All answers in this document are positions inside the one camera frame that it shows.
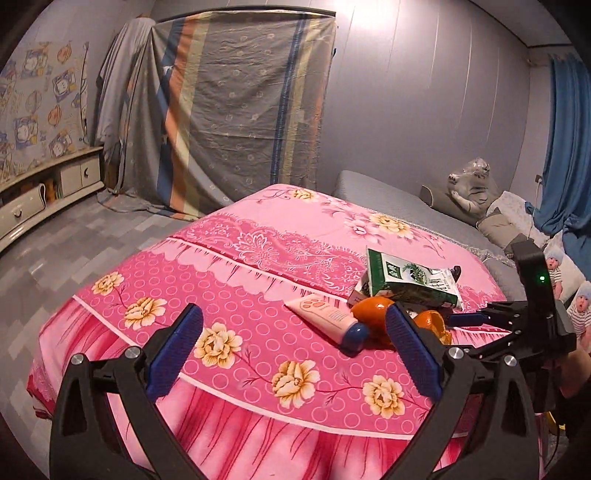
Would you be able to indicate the cartoon printed cloth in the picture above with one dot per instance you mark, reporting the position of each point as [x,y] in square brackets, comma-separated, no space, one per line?
[37,106]

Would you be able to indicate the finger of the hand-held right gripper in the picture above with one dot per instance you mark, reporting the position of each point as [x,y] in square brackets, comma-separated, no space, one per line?
[494,346]
[466,319]

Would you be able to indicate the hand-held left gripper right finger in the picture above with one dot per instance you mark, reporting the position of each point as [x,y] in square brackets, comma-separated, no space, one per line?
[413,355]

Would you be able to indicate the wrapped tiger plush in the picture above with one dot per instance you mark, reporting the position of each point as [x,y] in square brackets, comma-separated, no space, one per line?
[473,187]

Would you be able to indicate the striped grey cloth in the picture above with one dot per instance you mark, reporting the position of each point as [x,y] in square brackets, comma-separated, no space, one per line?
[231,101]

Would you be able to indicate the white lace sofa cover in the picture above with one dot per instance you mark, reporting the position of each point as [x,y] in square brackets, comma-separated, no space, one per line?
[512,201]

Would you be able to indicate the grey beige cushion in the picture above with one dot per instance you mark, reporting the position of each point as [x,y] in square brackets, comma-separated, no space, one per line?
[498,228]

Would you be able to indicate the person's right hand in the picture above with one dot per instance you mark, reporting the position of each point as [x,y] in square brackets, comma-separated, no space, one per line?
[570,374]

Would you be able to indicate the pink hand cream tube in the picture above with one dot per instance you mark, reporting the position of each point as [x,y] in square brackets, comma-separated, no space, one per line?
[323,318]

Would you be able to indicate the small dark wrapper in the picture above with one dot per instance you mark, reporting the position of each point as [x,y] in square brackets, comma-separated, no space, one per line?
[456,272]

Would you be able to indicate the grey quilted sofa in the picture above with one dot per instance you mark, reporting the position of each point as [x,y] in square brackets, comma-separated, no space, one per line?
[383,194]

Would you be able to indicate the small brown white packet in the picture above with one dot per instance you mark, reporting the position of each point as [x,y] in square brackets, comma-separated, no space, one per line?
[358,295]

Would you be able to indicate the pink floral sheet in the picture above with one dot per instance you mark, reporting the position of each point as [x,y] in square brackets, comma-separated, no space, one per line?
[231,286]

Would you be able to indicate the green milk carton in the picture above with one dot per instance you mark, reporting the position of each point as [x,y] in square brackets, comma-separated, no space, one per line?
[406,277]

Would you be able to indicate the grey pillow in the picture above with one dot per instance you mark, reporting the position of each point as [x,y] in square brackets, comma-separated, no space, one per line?
[438,201]

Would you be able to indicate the white low cabinet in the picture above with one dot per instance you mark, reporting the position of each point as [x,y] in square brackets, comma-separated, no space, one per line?
[78,173]

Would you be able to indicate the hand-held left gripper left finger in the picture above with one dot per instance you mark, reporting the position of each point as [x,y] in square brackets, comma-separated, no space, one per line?
[178,350]

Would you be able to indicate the baby print pillow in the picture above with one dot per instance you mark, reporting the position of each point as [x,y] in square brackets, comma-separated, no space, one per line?
[581,314]
[554,272]

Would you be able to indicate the plain grey cloth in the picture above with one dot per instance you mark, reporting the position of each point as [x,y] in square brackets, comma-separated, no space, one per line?
[120,83]

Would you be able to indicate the blue curtain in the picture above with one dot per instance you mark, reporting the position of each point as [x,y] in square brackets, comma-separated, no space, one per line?
[568,152]

